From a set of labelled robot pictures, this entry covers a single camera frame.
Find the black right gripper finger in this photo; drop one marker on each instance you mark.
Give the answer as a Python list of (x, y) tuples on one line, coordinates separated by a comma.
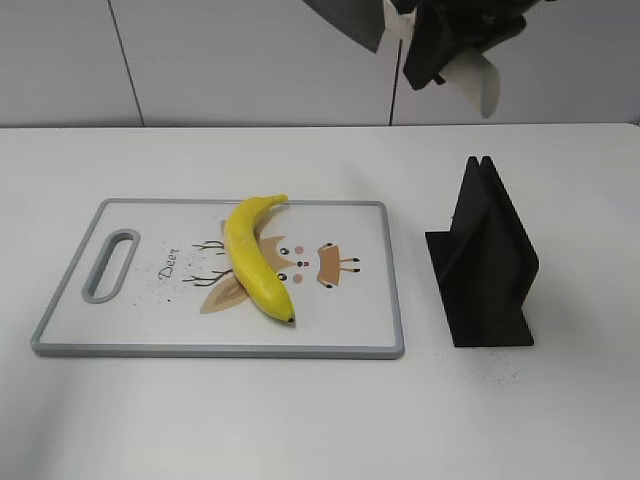
[(439, 34)]

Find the white-handled kitchen knife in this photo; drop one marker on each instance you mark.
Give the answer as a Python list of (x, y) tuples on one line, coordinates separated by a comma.
[(364, 22)]

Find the black knife stand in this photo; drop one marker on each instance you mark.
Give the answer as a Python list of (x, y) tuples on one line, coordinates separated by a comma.
[(484, 263)]

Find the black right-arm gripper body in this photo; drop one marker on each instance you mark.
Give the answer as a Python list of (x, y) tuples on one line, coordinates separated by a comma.
[(484, 23)]

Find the yellow plastic banana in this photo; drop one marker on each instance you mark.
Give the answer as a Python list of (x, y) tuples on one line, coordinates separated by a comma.
[(249, 265)]

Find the white deer cutting board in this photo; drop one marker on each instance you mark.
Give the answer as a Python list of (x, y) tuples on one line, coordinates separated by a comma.
[(150, 278)]

